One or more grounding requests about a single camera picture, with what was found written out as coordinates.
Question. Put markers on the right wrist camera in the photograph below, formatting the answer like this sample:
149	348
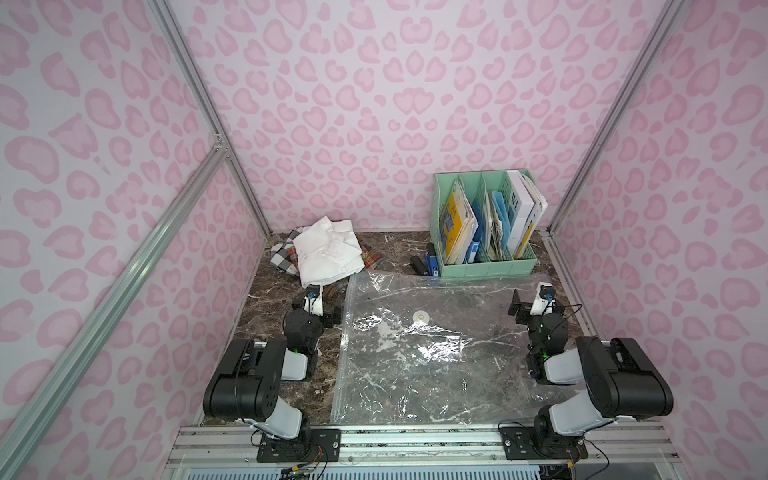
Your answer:
544	300

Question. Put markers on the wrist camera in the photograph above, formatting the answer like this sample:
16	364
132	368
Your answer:
544	300
313	303

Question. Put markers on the blue folder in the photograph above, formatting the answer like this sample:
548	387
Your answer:
490	240

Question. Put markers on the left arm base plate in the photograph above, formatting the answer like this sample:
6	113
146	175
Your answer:
324	443

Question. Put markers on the clear plastic vacuum bag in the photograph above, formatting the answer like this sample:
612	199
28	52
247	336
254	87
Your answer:
424	350

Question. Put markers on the black small object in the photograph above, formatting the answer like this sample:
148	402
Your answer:
419	266

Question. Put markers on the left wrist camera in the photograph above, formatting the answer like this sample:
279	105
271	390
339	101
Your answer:
313	303

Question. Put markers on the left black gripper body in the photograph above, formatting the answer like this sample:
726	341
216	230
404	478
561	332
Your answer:
302	303

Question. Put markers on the black white checkered shirt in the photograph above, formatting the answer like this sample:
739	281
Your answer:
290	238

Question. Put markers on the blue marker box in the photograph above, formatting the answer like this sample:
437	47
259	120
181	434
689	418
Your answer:
432	260

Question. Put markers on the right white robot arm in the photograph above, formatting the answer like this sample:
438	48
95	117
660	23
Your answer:
620	379

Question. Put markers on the red plaid shirt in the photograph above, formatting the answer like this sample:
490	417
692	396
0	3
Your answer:
372	258

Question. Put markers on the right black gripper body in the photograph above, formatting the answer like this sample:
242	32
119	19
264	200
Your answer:
519	306

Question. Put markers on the white book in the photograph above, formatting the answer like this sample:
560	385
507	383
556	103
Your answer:
526	208

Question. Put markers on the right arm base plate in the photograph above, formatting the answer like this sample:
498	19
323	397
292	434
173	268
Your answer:
529	443

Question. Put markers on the green desk file organizer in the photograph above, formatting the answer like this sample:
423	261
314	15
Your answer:
473	182

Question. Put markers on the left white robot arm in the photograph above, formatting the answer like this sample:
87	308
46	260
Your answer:
245	384

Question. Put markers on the yellow book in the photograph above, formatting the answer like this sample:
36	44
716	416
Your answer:
458	225

